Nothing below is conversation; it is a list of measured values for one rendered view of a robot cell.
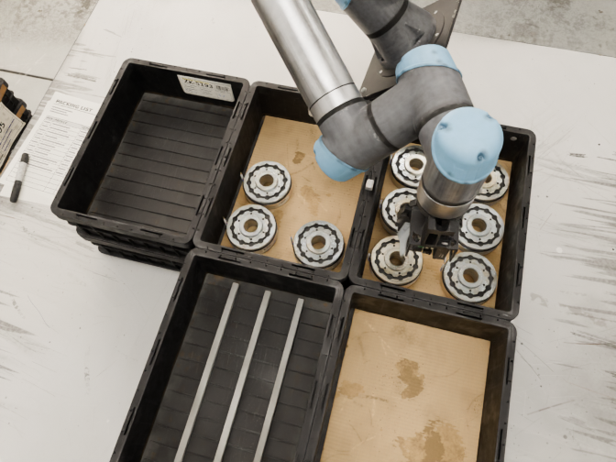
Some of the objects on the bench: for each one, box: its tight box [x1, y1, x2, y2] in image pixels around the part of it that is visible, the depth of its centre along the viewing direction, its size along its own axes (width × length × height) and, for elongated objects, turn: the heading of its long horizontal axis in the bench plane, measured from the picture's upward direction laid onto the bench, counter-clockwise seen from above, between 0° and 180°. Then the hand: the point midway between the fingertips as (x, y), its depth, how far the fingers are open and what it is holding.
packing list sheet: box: [0, 92, 101, 205], centre depth 132 cm, size 33×23×1 cm
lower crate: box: [77, 233, 185, 272], centre depth 120 cm, size 40×30×12 cm
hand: (422, 237), depth 89 cm, fingers open, 5 cm apart
